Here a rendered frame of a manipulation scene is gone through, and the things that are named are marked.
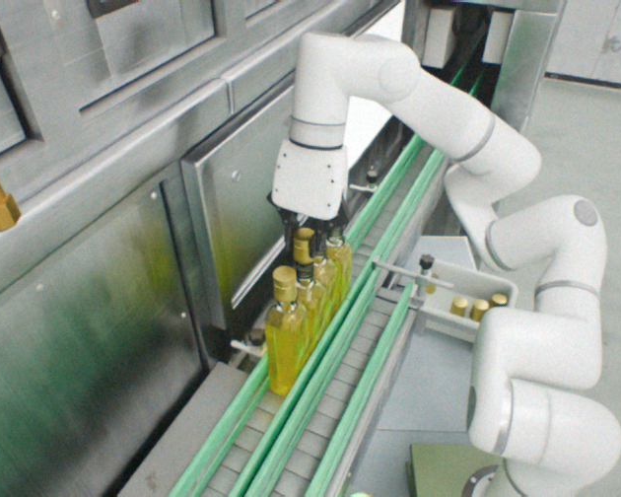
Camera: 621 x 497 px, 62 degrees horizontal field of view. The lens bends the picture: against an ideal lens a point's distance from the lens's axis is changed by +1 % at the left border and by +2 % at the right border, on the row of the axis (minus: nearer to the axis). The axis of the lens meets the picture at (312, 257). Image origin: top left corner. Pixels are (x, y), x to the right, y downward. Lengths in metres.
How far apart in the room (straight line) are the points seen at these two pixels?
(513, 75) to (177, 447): 1.36
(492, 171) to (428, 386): 0.53
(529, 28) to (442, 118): 0.94
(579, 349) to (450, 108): 0.36
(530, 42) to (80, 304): 1.40
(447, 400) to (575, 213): 0.50
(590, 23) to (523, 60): 2.83
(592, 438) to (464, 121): 0.42
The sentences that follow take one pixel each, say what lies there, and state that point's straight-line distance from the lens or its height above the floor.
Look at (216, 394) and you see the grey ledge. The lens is 0.97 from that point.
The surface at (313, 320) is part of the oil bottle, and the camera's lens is 0.85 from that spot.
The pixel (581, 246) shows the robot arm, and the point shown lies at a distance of 0.82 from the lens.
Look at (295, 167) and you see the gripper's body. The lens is 0.71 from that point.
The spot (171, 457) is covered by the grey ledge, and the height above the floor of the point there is 0.88.
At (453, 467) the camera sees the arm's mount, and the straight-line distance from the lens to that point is 0.98.
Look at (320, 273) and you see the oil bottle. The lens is 0.86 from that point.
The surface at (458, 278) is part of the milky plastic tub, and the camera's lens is 1.29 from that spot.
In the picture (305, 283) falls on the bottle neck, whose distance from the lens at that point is 0.82.
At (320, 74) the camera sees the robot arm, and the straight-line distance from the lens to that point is 0.67.
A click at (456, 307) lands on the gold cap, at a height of 0.81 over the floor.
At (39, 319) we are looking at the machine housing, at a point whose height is 1.25.
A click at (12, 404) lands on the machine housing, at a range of 0.67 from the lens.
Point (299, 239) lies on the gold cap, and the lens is 0.76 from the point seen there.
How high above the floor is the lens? 1.68
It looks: 42 degrees down
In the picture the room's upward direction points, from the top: straight up
